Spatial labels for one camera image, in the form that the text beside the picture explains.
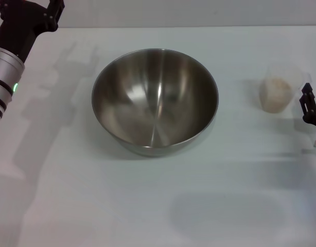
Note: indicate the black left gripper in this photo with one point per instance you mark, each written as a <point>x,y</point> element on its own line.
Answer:
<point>24,25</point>

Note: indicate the clear plastic measuring cup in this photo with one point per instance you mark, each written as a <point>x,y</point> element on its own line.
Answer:
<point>293,76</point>

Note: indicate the white rice grains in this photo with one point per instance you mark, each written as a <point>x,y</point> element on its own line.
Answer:
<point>275,95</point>

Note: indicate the stainless steel mixing bowl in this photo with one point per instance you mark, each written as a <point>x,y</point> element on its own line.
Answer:
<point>155,103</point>

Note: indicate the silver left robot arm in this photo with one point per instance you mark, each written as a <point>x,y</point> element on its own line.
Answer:
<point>4,77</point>

